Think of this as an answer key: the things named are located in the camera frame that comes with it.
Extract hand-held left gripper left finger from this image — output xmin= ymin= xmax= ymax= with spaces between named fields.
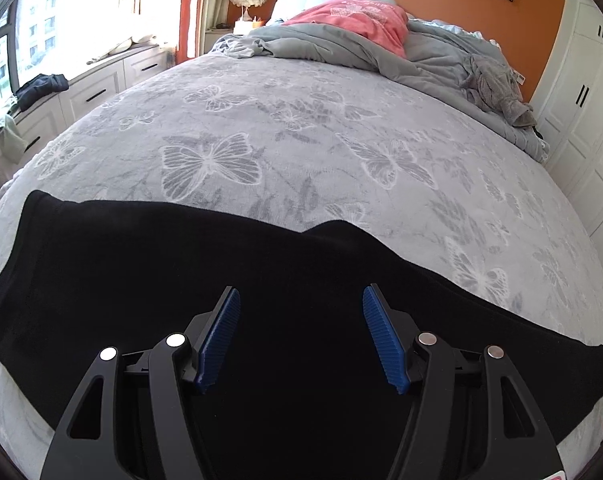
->
xmin=40 ymin=286 xmax=241 ymax=480

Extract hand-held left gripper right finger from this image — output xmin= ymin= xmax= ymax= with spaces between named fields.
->
xmin=362 ymin=284 xmax=565 ymax=480

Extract black pants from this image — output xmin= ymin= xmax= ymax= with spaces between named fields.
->
xmin=0 ymin=189 xmax=603 ymax=448

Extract grey butterfly print blanket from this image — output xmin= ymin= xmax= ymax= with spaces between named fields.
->
xmin=0 ymin=52 xmax=603 ymax=480

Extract white wardrobe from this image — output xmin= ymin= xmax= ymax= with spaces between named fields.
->
xmin=534 ymin=0 xmax=603 ymax=241

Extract crumpled grey garment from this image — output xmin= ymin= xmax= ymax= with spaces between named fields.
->
xmin=461 ymin=54 xmax=537 ymax=128

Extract white drawer cabinet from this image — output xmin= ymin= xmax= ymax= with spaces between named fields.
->
xmin=11 ymin=42 xmax=177 ymax=161

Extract light green cloth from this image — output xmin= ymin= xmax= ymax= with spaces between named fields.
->
xmin=0 ymin=110 xmax=27 ymax=161

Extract grey duvet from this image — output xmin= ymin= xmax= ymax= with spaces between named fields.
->
xmin=211 ymin=19 xmax=549 ymax=163

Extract white nightstand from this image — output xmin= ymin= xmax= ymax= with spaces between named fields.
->
xmin=204 ymin=27 xmax=238 ymax=57

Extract dark blue clothes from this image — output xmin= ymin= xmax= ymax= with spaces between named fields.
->
xmin=14 ymin=74 xmax=71 ymax=111

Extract pale elongated object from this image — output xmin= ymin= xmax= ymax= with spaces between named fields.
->
xmin=100 ymin=35 xmax=160 ymax=59

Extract pink pillow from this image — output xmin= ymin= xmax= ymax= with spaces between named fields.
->
xmin=281 ymin=0 xmax=409 ymax=58

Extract orange curtain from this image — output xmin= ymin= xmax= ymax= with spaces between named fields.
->
xmin=178 ymin=0 xmax=204 ymax=66

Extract light blue headboard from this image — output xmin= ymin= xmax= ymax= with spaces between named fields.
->
xmin=271 ymin=0 xmax=407 ymax=25

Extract window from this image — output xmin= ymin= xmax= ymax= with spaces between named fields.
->
xmin=0 ymin=0 xmax=132 ymax=106

